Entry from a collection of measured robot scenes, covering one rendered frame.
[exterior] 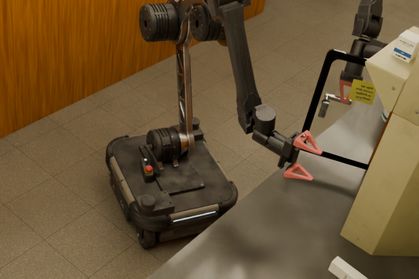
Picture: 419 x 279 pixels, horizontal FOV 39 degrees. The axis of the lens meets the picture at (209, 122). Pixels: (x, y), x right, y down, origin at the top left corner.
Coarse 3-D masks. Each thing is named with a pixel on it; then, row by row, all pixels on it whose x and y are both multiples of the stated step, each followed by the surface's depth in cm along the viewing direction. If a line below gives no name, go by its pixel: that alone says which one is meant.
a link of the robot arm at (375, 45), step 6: (360, 24) 185; (354, 30) 187; (360, 30) 185; (360, 36) 185; (372, 42) 183; (378, 42) 181; (384, 42) 181; (366, 48) 184; (372, 48) 182; (378, 48) 181; (366, 54) 184; (372, 54) 182
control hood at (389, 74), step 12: (384, 48) 158; (372, 60) 152; (384, 60) 153; (396, 60) 154; (372, 72) 151; (384, 72) 149; (396, 72) 149; (408, 72) 150; (384, 84) 151; (396, 84) 148; (384, 96) 152; (396, 96) 150
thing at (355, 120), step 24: (336, 72) 182; (360, 72) 180; (336, 96) 187; (360, 96) 185; (312, 120) 195; (336, 120) 192; (360, 120) 190; (384, 120) 187; (336, 144) 197; (360, 144) 195
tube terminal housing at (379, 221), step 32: (416, 64) 143; (416, 96) 146; (416, 128) 150; (384, 160) 160; (416, 160) 154; (384, 192) 164; (416, 192) 161; (352, 224) 176; (384, 224) 168; (416, 224) 169
